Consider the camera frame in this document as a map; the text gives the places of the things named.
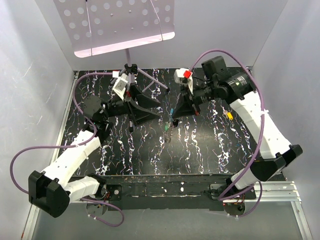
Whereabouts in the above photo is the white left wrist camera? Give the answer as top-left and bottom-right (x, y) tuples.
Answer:
(112, 73), (129, 100)

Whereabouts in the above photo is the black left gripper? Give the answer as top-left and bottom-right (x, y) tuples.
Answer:
(101, 83), (161, 126)

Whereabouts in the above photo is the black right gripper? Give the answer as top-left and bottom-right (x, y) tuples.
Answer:
(171, 80), (217, 119)

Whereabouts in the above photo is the lilac perforated music stand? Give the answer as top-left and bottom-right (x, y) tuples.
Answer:
(54, 0), (175, 90)

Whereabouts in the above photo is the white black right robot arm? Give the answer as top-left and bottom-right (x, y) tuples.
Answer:
(172, 56), (303, 200)

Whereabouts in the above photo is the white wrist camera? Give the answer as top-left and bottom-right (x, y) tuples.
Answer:
(112, 73), (129, 100)
(173, 68), (193, 94)

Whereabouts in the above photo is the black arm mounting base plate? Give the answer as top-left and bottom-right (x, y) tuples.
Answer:
(77, 173), (258, 213)

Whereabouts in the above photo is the small yellow orange block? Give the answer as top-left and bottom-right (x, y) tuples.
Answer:
(225, 112), (234, 120)

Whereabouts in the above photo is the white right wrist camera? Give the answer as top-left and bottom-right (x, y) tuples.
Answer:
(173, 68), (193, 94)

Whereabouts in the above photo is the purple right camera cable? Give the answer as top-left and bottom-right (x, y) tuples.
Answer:
(189, 48), (266, 218)

